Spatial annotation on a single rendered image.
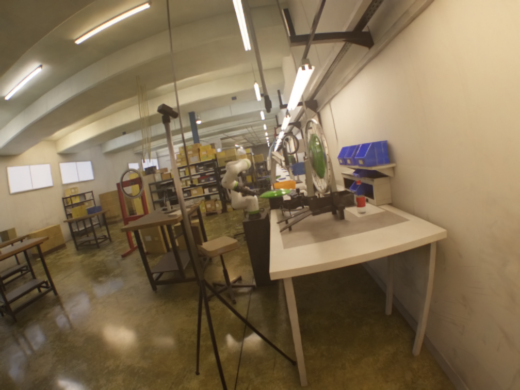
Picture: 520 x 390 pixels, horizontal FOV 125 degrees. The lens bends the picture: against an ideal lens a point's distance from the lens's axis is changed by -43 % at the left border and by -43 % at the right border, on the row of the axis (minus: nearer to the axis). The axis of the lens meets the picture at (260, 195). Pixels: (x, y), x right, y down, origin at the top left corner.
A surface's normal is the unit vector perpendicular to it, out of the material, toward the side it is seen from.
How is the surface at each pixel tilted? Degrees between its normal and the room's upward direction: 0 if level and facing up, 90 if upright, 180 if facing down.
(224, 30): 90
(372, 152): 92
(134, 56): 90
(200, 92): 90
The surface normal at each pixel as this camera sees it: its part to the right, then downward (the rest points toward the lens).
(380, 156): -0.04, 0.18
